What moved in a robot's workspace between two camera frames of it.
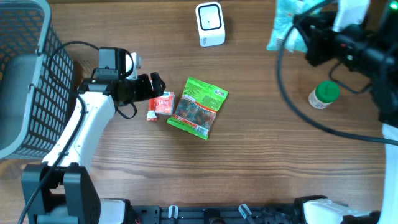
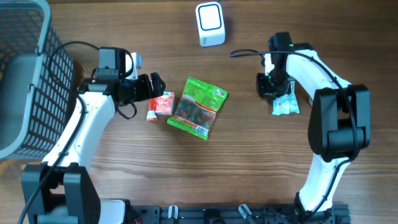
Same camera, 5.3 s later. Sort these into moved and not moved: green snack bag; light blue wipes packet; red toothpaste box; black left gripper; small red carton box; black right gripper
Moved: light blue wipes packet; black right gripper
Not moved: green snack bag; black left gripper; small red carton box; red toothpaste box
